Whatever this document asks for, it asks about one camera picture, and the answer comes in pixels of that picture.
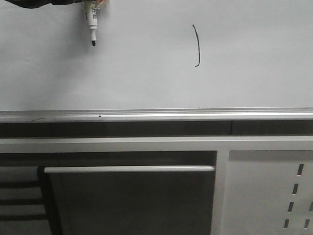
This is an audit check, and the white perforated side panel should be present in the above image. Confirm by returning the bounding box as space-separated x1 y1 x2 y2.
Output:
222 150 313 235

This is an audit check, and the white metal stand frame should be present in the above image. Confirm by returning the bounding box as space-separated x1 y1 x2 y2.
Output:
0 136 313 235

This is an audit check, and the aluminium whiteboard marker tray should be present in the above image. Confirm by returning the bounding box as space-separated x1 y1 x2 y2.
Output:
0 107 313 123

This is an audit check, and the large white whiteboard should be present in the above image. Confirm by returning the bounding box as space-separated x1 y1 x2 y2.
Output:
0 0 313 111

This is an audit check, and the white whiteboard marker black tip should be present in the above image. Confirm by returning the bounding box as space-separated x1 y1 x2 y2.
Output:
82 0 107 47

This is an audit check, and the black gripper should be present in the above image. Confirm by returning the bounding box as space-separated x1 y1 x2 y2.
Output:
6 0 81 9

